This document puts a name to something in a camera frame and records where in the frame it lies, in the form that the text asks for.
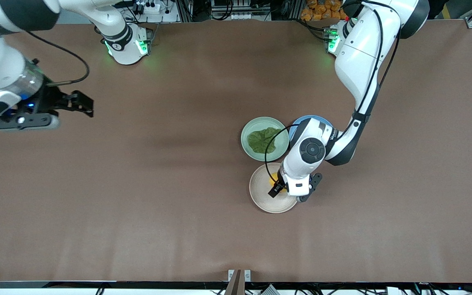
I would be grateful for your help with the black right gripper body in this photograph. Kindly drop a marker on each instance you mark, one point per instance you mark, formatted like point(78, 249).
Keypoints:
point(52, 100)

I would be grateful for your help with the yellow lemon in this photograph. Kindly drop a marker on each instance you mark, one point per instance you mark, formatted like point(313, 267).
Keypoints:
point(274, 179)

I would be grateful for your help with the green lettuce leaf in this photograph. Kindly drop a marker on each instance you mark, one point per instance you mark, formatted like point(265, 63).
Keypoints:
point(260, 141)

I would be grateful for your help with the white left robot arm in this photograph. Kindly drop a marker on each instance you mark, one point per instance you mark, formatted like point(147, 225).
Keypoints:
point(359, 53)

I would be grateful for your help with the beige plate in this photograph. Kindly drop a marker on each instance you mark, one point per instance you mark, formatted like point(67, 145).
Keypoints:
point(260, 192)

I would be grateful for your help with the light green plate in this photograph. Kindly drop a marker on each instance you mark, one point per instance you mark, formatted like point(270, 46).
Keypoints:
point(260, 122)

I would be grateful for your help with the blue plate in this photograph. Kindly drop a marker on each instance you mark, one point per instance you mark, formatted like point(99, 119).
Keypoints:
point(322, 119)

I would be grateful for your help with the grey ribbed box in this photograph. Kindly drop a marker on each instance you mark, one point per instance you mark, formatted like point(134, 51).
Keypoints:
point(268, 291)

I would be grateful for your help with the white power strip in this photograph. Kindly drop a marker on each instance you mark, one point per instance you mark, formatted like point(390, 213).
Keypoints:
point(150, 7)

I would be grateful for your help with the white power adapter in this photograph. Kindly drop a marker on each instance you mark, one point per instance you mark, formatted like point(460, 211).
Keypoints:
point(392, 291)

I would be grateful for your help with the bag of orange fruit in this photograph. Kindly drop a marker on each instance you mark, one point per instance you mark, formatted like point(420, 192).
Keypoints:
point(322, 10)

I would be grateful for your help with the grey equipment rack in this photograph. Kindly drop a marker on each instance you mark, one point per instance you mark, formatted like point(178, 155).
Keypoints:
point(240, 8)

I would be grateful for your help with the metal bracket with brown post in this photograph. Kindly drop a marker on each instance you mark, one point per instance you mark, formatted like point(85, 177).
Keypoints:
point(239, 282)

